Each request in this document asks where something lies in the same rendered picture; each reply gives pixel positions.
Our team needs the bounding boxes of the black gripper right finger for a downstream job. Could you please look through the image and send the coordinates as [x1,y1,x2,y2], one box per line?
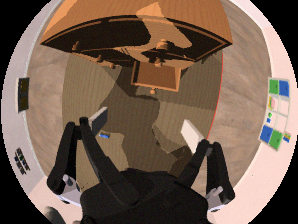
[161,119,235,212]

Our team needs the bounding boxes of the brown wooden chest of drawers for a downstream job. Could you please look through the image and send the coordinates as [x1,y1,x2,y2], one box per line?
[40,0,233,71]

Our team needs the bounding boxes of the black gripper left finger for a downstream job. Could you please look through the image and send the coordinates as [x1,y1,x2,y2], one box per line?
[46,107,139,207]

